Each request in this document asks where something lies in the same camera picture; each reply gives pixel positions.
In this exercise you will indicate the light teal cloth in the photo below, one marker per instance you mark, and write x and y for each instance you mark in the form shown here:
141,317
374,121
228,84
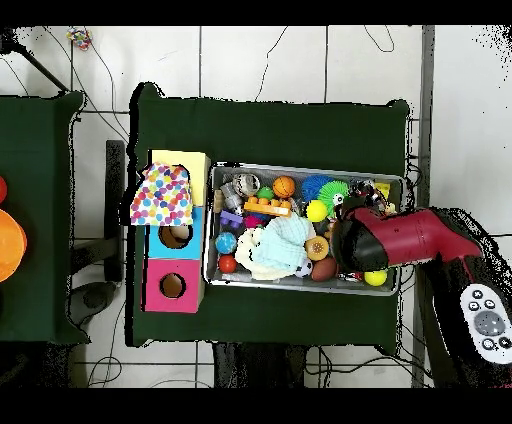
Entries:
284,240

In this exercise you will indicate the colourful patterned cloth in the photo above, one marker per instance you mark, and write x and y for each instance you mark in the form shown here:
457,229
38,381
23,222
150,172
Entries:
162,196

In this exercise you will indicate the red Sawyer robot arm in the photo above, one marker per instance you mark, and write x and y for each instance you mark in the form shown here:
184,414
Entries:
408,236

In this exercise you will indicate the shallow clear bin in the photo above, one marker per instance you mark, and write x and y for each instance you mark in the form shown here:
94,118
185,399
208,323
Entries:
210,268

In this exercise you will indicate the wooden box with three holes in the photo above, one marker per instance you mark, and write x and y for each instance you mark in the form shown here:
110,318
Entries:
172,284

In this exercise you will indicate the orange building block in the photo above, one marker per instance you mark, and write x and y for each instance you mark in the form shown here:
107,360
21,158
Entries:
268,208

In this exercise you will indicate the crushed silver can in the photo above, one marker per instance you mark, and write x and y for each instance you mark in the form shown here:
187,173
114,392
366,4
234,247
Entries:
244,183

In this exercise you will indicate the small orange basketball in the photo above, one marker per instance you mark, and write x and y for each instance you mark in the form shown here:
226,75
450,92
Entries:
283,186

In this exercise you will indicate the cream yellow cloth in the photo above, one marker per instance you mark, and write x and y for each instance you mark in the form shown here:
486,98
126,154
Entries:
244,250

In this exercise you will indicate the blue globe ball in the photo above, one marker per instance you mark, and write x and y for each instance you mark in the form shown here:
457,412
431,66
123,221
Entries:
226,242

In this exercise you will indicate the yellow ball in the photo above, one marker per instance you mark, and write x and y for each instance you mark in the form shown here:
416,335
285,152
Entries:
317,210

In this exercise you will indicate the blue spiky ball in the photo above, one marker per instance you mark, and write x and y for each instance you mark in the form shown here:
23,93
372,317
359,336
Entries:
312,186

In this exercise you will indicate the green spiky ball with eyes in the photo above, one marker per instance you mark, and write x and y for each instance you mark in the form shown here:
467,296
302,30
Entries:
332,192

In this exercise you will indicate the dark green table cloth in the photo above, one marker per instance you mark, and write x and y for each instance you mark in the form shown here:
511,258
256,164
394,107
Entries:
240,128

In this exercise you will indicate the small brown football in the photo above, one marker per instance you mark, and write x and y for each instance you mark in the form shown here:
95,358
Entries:
322,270

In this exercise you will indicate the green covered side table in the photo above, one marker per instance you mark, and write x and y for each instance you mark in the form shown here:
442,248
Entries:
40,160

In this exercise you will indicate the orange bowl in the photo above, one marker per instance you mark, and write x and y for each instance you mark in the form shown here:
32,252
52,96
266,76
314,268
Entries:
10,244

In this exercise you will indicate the small colourful toy on floor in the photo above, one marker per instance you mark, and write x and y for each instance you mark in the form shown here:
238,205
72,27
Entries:
78,36

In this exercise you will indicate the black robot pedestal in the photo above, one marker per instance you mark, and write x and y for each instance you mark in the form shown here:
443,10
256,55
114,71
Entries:
256,368

